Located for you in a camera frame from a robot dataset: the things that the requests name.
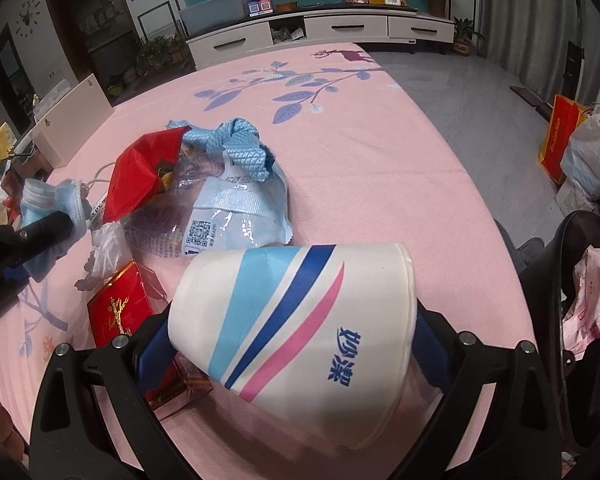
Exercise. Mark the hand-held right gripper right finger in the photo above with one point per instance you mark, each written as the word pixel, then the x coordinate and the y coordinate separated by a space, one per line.
pixel 430 350

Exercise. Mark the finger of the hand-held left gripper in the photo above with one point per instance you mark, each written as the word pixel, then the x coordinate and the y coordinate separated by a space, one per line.
pixel 45 231

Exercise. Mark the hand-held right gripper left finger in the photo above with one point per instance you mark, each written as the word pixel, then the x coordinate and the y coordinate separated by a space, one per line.
pixel 152 355

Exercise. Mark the blue face mask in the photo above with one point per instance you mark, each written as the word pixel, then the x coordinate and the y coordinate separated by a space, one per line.
pixel 45 200

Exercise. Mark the red cardboard box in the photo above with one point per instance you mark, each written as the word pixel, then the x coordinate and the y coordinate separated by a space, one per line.
pixel 120 305

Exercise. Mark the black trash bin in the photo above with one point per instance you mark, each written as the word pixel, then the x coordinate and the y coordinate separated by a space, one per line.
pixel 545 310

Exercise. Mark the striped white paper cup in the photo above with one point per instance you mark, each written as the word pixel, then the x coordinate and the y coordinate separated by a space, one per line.
pixel 280 335

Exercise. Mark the clear blue snack packet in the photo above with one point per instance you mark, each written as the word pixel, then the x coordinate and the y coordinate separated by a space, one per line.
pixel 240 210

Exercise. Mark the crumpled clear plastic wrap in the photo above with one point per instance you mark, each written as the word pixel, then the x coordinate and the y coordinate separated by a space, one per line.
pixel 107 250

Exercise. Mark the red wrapper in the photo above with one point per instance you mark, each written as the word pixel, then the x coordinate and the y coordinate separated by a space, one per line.
pixel 135 175

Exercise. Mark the clear printed wrapper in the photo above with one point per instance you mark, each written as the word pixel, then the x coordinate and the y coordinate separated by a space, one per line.
pixel 155 230

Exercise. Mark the white flat box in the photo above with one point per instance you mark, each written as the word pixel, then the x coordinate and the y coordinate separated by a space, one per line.
pixel 75 120

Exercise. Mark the pink wrapper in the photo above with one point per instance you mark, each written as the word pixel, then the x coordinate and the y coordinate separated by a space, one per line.
pixel 592 300

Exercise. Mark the pink printed tablecloth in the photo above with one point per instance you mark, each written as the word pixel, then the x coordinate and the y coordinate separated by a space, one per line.
pixel 380 185

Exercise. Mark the printed cardboard box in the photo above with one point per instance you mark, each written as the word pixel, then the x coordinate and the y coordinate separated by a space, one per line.
pixel 575 200

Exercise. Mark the group of potted plants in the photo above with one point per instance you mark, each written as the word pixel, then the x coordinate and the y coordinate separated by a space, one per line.
pixel 160 52

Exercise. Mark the red shopping bag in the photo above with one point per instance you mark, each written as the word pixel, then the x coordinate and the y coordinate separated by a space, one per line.
pixel 560 140

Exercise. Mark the large white plastic bag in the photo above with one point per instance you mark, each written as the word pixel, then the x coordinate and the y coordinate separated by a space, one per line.
pixel 590 150

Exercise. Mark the dark door mat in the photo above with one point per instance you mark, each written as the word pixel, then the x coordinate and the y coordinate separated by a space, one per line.
pixel 530 100

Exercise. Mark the small potted floor plant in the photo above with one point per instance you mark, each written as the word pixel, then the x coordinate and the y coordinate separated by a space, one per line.
pixel 462 45

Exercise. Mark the black upright appliance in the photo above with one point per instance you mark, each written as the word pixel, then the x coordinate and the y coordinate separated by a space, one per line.
pixel 574 70

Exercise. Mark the white television cabinet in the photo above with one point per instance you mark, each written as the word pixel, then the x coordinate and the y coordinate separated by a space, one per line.
pixel 345 27

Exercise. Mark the grey curtain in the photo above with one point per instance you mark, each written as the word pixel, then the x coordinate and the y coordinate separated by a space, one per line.
pixel 530 5

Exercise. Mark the deer wall clock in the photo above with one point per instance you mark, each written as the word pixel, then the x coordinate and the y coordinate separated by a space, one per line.
pixel 30 19

